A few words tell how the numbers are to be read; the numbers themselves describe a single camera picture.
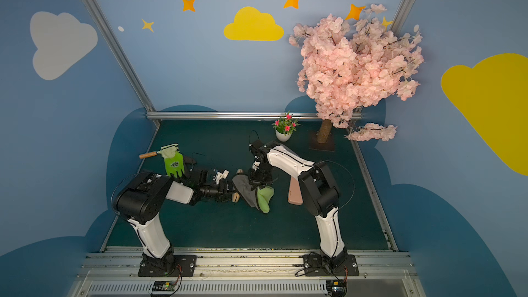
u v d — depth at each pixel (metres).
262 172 0.79
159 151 1.08
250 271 0.73
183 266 0.75
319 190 0.53
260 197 0.82
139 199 0.50
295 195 0.89
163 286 0.72
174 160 1.04
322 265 0.68
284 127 1.04
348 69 0.73
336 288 0.73
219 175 0.91
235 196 0.86
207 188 0.83
